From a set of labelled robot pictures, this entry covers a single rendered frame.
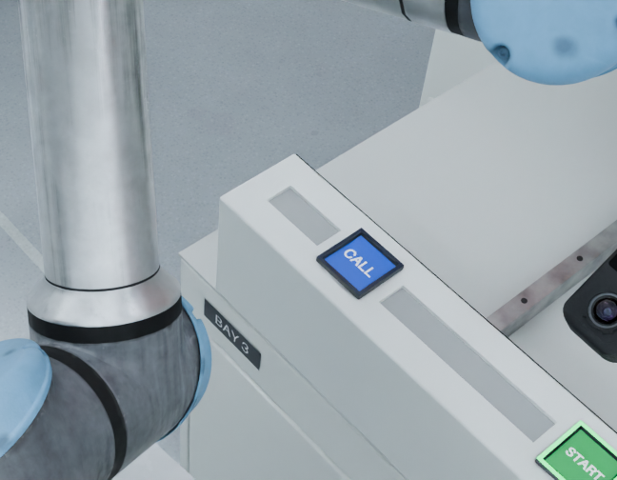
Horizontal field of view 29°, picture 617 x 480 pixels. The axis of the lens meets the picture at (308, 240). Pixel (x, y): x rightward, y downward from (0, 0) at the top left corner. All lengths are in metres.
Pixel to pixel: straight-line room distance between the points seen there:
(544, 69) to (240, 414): 0.87
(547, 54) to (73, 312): 0.46
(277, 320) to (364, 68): 1.61
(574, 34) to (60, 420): 0.46
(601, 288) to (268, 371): 0.56
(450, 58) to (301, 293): 0.77
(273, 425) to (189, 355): 0.35
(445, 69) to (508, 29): 1.27
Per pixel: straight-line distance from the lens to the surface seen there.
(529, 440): 0.99
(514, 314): 1.20
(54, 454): 0.81
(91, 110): 0.83
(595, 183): 1.39
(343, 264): 1.06
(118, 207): 0.85
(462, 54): 1.75
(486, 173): 1.36
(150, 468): 1.10
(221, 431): 1.41
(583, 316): 0.73
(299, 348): 1.13
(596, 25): 0.51
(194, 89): 2.61
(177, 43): 2.72
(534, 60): 0.52
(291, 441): 1.26
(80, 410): 0.84
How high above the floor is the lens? 1.78
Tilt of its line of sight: 50 degrees down
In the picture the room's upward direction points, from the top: 8 degrees clockwise
